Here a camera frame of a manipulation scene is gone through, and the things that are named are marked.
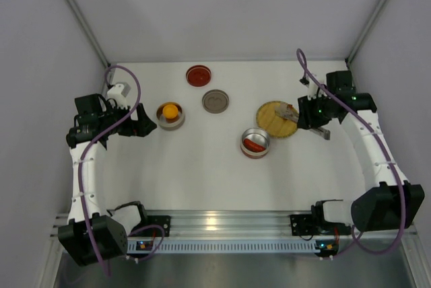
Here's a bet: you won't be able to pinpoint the corner aluminium post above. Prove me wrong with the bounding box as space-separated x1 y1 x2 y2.
64 0 110 68
346 0 410 63

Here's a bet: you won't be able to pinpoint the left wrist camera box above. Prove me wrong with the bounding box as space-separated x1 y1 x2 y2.
106 82 131 109

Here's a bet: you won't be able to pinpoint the red steel lunch bowl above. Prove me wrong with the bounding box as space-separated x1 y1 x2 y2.
240 128 271 159

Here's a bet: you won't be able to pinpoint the slotted grey cable duct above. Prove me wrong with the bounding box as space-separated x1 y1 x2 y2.
127 239 338 255

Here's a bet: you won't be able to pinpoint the red sausage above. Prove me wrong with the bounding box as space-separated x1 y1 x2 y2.
243 139 266 153

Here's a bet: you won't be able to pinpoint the aluminium front rail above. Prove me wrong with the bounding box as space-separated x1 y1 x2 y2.
50 209 418 238

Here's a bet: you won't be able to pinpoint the orange fruit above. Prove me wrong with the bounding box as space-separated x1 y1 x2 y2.
162 104 179 120

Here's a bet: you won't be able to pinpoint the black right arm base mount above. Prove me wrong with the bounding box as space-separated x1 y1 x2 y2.
289 214 351 237

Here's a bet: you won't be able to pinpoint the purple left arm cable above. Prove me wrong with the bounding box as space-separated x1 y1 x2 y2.
77 65 166 277

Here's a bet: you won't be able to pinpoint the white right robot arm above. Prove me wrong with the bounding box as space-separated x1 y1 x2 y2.
297 71 425 232

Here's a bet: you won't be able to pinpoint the left corner aluminium post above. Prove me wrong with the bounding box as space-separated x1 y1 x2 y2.
64 0 110 68

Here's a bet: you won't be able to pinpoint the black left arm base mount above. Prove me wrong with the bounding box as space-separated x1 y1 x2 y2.
142 215 172 238

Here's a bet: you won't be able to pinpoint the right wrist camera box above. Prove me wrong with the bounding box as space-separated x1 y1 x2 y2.
300 73 320 99

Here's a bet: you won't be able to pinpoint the steel food tongs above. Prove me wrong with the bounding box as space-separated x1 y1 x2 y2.
275 102 331 141

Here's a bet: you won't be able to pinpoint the red chicken wing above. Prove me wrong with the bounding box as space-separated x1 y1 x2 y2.
277 104 294 119

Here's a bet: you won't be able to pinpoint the taupe round lid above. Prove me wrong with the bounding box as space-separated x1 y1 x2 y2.
202 89 230 114

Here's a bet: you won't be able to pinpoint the taupe steel lunch bowl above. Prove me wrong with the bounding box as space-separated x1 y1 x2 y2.
156 102 185 131

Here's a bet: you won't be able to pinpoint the right corner aluminium post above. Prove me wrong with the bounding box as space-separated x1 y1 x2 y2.
346 0 410 63

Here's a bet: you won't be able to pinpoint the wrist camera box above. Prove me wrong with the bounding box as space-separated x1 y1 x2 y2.
106 82 131 109
300 73 320 99

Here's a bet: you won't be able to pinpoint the red round lid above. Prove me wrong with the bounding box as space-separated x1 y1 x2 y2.
186 65 212 87

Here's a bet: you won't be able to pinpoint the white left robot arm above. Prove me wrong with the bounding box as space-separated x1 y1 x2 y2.
58 94 157 266

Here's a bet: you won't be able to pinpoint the round bamboo tray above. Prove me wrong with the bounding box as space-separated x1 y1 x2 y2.
256 101 298 139

